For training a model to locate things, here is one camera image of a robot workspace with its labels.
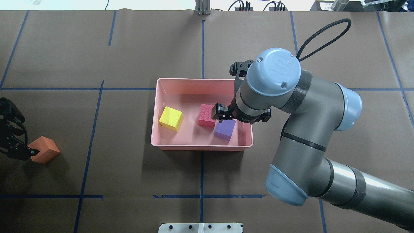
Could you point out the purple foam block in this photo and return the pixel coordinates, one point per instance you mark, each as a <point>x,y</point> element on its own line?
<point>224,129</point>

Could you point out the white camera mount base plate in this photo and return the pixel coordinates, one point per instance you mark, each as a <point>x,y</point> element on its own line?
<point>230,227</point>

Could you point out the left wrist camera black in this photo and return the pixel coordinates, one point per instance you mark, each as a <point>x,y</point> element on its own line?
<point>10,111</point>

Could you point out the orange foam block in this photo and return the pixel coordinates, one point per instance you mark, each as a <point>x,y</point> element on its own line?
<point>47,150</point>

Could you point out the pink plastic bin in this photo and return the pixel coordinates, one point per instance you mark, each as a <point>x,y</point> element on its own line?
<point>195,98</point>

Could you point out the aluminium frame post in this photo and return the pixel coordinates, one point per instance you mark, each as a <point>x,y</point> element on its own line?
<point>202,7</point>

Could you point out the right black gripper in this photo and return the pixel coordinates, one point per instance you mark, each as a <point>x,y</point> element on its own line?
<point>221,113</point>

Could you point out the yellow foam block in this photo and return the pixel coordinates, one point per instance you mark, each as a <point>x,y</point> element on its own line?
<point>171,119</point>

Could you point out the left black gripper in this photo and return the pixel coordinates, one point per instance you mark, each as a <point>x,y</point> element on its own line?
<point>9,130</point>

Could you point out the red foam block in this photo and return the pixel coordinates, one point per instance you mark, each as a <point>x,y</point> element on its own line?
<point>205,116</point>

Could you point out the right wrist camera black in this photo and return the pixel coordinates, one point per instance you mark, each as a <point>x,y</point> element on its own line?
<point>239,69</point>

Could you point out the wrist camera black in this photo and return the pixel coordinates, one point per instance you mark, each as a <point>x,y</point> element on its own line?
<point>10,111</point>
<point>239,69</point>

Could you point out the metal cylinder weight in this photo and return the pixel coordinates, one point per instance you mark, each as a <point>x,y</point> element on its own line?
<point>339,5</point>

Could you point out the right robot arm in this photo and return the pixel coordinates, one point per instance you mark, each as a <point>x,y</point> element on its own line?
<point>317,108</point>

